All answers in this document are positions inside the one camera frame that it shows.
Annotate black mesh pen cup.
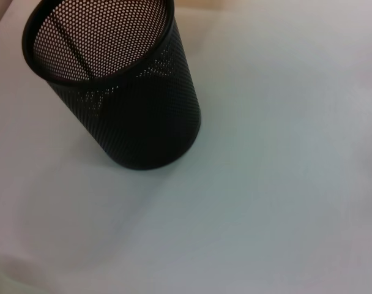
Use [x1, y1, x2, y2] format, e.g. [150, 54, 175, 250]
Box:
[21, 0, 203, 171]

